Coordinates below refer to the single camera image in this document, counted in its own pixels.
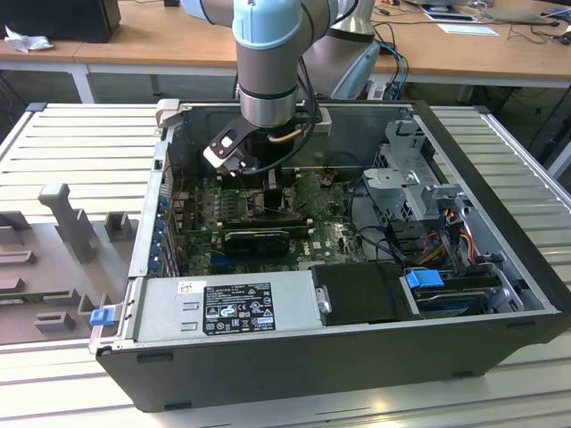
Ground silver power supply with label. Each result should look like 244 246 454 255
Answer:
131 270 323 345

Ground blue cable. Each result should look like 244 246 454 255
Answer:
377 42 410 88

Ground black graphics card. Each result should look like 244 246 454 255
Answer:
221 228 292 259

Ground silver metal disk bay cage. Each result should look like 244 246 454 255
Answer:
360 119 475 253

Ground black box on desk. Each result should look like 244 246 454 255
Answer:
0 0 122 45

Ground black looped wire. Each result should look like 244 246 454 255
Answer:
345 176 405 268

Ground metal CPU socket cover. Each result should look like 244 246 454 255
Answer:
244 186 305 216

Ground pale blue teach pendant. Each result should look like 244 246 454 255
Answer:
329 41 382 101

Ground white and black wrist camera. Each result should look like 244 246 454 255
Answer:
202 117 252 178

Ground crumpled white paper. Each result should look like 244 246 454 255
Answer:
3 23 55 54

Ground green motherboard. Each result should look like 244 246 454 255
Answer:
176 171 380 276

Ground black plastic shroud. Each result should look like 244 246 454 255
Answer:
309 261 424 326

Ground long wooden desk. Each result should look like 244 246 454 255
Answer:
0 0 571 89

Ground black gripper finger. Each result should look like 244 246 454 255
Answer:
262 170 285 210

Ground black open PC case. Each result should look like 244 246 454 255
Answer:
87 98 564 414

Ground black RAM sticks pair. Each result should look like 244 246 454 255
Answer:
220 212 316 238

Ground red yellow wire bundle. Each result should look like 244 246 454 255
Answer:
421 220 475 265

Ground beige case latch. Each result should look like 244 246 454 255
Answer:
153 98 181 131

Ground blue disk carrier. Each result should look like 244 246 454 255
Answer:
404 268 488 318

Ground grey parts rack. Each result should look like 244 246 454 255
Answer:
0 181 145 347

